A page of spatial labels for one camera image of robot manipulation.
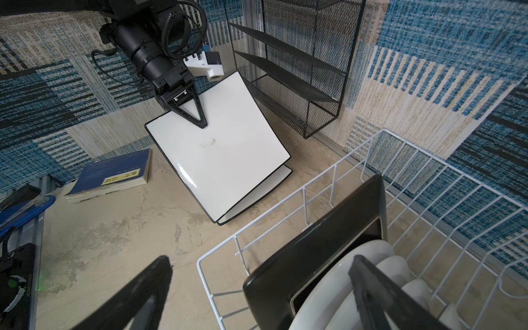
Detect blue book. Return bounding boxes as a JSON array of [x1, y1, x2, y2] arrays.
[[65, 148, 151, 204]]

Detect white wire dish rack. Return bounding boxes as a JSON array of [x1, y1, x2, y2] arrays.
[[197, 130, 527, 329]]

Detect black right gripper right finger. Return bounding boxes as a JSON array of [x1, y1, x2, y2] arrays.
[[349, 255, 447, 329]]

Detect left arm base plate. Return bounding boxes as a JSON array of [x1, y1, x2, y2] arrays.
[[1, 243, 36, 329]]

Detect white square plate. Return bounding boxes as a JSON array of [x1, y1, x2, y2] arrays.
[[217, 164, 292, 226], [144, 71, 291, 224]]

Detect white round plate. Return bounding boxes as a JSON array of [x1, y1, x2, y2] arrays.
[[402, 279, 431, 312], [438, 304, 462, 330], [326, 256, 411, 329], [290, 239, 394, 329]]

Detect blue utility tool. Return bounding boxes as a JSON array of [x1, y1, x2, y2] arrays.
[[1, 184, 56, 241]]

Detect black mesh shelf rack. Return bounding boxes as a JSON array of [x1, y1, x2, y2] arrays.
[[228, 1, 367, 139]]

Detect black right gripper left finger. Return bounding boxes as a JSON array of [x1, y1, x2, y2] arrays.
[[74, 255, 173, 329]]

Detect black square plate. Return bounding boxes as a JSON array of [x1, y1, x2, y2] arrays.
[[243, 174, 387, 329]]

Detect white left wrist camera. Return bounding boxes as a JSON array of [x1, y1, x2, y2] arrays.
[[183, 51, 224, 82]]

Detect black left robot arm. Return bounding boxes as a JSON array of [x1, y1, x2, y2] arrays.
[[1, 1, 208, 129]]

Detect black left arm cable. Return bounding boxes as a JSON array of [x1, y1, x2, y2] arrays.
[[89, 0, 209, 87]]

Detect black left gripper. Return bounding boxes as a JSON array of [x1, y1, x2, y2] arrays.
[[152, 65, 208, 129]]

